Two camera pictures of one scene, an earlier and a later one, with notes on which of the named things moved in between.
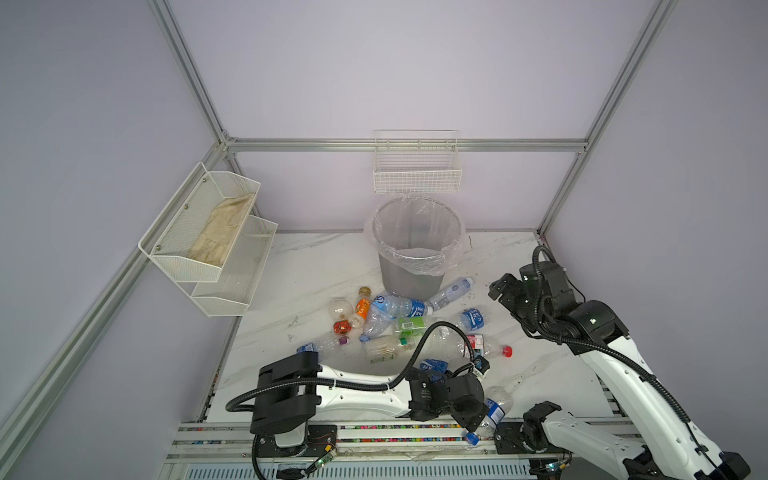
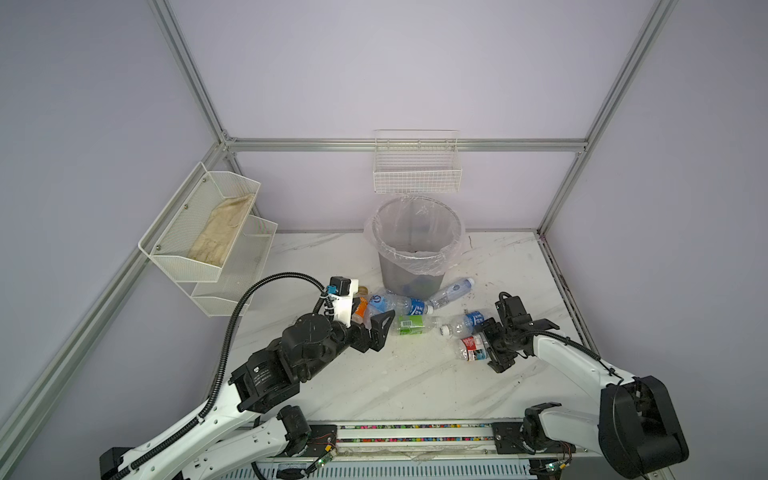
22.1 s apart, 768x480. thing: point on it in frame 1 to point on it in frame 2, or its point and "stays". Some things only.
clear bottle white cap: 455,288 stays
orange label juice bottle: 362,307 stays
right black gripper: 511,285 to 499,358
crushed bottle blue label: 385,308 stays
